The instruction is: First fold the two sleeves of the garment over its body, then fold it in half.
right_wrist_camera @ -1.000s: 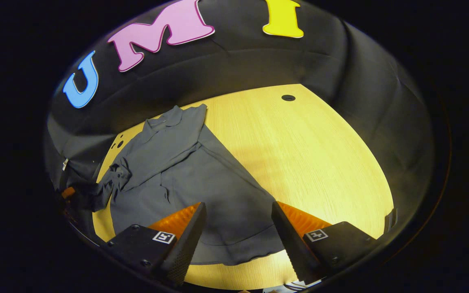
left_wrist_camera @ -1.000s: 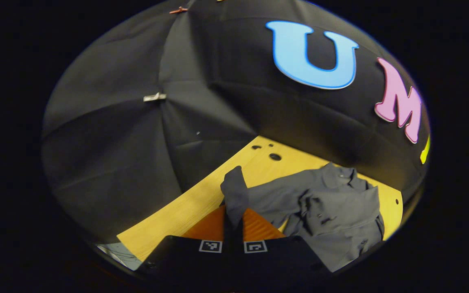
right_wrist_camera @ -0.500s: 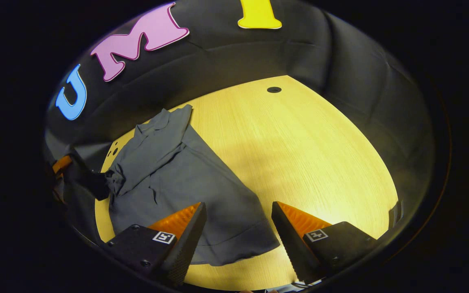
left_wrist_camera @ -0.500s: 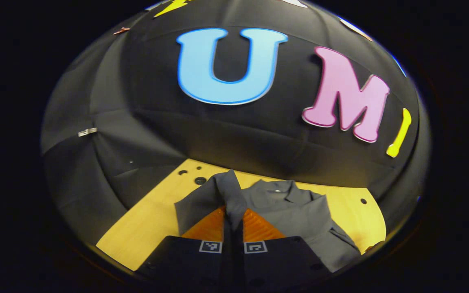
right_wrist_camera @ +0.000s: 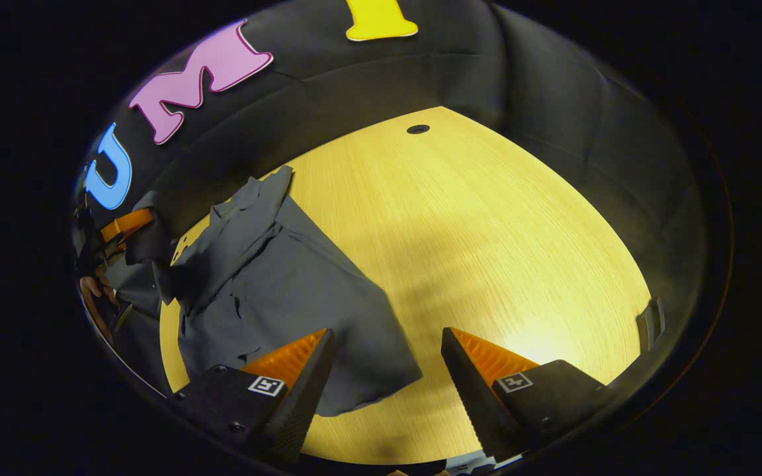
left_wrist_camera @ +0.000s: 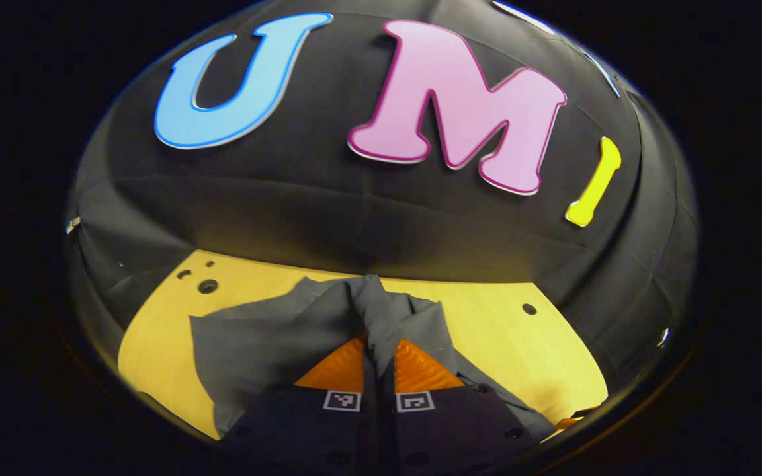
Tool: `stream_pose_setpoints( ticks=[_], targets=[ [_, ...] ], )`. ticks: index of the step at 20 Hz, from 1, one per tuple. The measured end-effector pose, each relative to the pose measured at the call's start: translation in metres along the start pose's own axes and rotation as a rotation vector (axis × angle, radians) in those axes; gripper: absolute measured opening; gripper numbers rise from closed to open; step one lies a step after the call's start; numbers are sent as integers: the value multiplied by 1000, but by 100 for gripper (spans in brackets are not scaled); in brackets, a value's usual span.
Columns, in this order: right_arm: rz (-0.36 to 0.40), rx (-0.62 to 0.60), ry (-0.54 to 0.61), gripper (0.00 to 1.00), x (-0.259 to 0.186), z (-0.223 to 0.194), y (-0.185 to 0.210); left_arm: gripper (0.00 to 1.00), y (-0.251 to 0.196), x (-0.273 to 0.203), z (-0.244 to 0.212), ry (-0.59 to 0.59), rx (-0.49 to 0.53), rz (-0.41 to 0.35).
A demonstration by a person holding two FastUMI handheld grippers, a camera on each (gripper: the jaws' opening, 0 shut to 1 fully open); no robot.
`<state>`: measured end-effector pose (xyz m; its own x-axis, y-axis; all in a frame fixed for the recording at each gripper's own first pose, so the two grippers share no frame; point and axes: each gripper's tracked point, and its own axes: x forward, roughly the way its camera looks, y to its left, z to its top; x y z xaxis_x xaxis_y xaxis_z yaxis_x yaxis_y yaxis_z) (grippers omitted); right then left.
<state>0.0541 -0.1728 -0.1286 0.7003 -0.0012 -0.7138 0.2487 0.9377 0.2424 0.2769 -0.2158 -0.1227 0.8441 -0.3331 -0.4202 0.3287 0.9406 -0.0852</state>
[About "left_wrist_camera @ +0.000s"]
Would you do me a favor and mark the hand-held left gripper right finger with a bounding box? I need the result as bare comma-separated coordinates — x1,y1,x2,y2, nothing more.
381,338,542,467

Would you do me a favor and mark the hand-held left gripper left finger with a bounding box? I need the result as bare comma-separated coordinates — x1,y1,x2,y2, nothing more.
221,334,380,467

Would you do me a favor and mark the grey collared shirt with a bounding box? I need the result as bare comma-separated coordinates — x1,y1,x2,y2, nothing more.
189,274,558,440

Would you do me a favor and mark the black backdrop cloth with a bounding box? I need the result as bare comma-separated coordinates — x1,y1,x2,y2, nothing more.
63,0,699,404

